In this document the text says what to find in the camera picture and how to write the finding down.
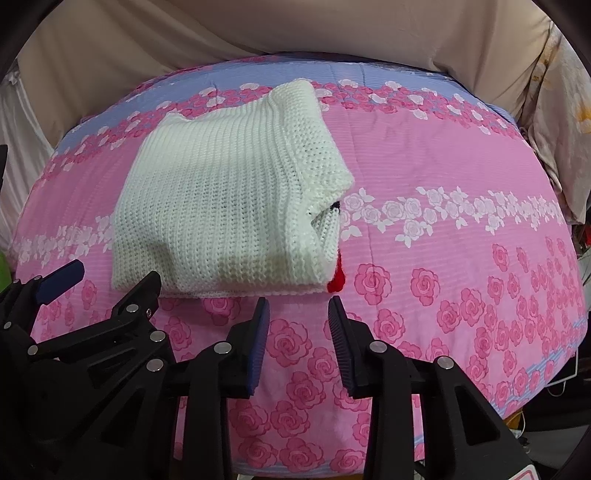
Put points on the beige cloth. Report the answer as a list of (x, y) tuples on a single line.
[(184, 37)]

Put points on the pink floral blanket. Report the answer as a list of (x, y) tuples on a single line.
[(415, 254)]

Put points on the white knitted sweater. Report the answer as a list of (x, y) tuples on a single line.
[(207, 194)]

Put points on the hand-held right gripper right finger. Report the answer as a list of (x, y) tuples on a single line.
[(339, 346)]

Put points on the cream floral quilt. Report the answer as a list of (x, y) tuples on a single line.
[(558, 115)]

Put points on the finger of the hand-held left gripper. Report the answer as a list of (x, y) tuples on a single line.
[(138, 300), (62, 279)]

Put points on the white cloth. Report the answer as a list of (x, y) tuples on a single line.
[(23, 120)]

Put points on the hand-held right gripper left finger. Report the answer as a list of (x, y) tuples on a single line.
[(258, 346)]

